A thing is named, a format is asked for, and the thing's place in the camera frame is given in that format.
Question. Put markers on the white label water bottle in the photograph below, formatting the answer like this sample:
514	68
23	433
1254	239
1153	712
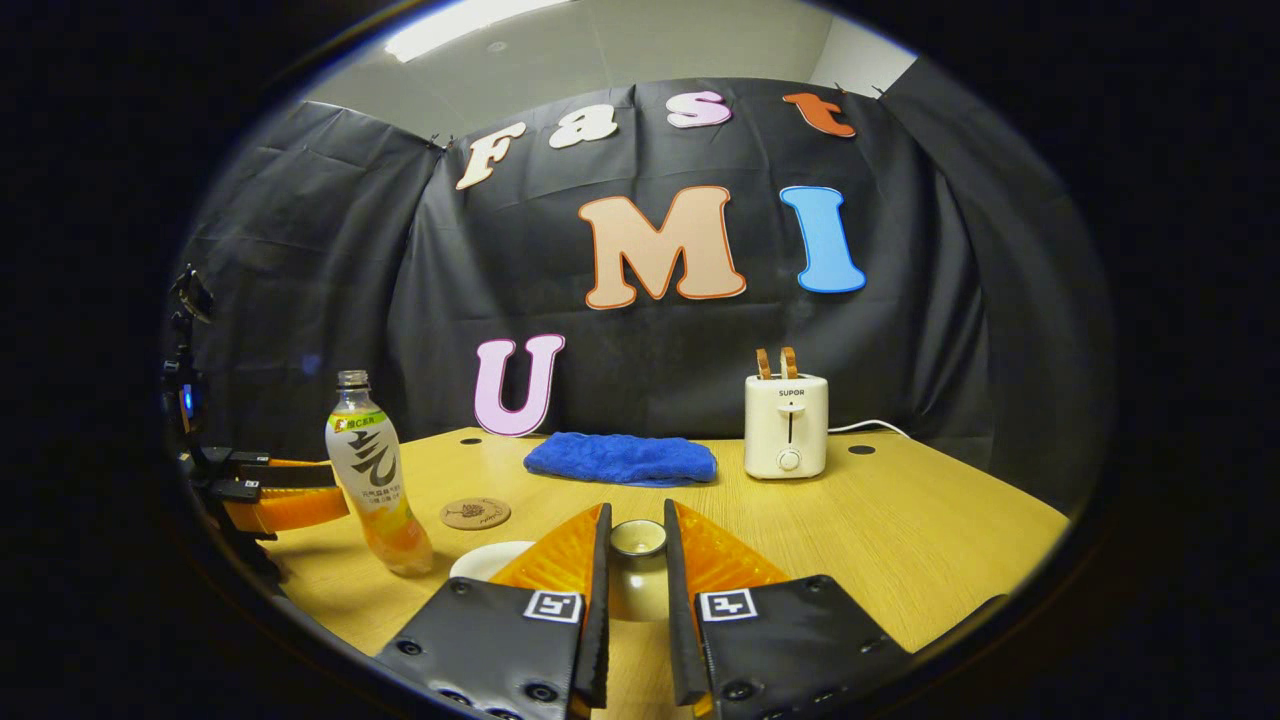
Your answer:
375	470

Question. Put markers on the white toaster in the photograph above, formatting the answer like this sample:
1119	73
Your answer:
785	430

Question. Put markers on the blue folded towel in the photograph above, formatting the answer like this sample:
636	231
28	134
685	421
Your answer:
620	458

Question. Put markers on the toasted bread slice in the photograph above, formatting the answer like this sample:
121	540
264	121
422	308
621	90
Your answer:
764	364
789	362

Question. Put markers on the round wooden coaster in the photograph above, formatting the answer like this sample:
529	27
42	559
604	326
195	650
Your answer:
475	514

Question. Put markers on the cream ceramic saucer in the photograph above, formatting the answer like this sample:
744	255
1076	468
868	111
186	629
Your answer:
485	562

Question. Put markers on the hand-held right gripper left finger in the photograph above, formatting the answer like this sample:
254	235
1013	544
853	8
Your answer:
598	620

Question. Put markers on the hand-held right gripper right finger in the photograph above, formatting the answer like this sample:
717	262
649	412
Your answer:
678	620

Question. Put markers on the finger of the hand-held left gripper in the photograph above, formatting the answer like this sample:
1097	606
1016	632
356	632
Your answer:
295	508
260	470

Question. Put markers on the cream teacup lid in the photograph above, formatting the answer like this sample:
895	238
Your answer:
638	540

